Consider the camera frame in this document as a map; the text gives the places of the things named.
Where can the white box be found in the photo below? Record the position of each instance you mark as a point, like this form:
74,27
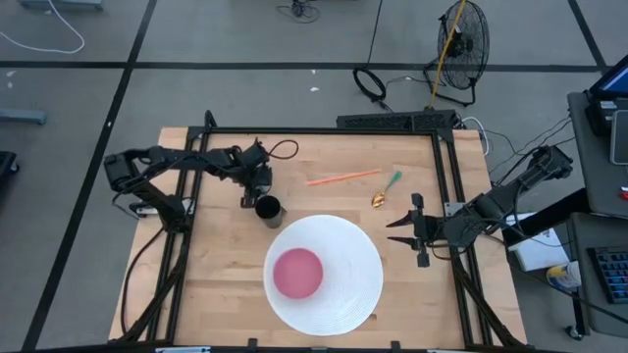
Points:
537,252

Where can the pink round bowl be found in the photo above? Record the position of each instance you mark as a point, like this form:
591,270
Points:
298,273

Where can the black perforated box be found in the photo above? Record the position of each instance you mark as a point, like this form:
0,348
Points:
392,120

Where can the black desk crossbar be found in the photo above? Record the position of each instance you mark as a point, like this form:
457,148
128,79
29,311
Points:
549,216

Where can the black keyboard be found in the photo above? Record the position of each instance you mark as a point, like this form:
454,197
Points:
613,274

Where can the grey floor foot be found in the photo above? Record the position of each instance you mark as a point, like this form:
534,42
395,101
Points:
22,116

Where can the black desk caster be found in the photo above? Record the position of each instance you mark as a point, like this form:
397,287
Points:
574,332

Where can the grey desk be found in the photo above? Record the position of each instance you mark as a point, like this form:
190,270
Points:
603,196

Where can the monitor with blue screen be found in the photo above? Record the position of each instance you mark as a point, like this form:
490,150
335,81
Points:
613,82

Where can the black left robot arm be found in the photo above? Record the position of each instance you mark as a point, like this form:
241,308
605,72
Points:
196,159

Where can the large white round plate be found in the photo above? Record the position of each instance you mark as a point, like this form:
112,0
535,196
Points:
348,274

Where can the black cup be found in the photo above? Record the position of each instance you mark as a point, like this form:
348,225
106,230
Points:
268,207

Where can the black floor fan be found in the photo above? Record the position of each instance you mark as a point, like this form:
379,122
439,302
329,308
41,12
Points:
462,46

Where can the orange straw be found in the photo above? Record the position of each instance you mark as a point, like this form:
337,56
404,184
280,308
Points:
343,177

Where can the black desk device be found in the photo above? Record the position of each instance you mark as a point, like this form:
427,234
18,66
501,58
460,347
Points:
599,115

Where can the grey equipment base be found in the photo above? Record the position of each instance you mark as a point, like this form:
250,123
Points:
59,4

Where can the black metal table frame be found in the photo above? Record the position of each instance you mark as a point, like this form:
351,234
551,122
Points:
319,131

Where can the wipes canister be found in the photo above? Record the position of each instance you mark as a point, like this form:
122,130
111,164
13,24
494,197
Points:
564,275

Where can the grey tablet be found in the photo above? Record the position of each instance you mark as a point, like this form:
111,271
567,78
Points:
620,137

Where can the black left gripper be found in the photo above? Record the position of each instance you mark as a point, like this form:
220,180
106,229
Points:
255,169

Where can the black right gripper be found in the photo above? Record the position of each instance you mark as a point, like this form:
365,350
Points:
427,229

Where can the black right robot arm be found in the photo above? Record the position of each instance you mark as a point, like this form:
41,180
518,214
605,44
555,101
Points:
490,208

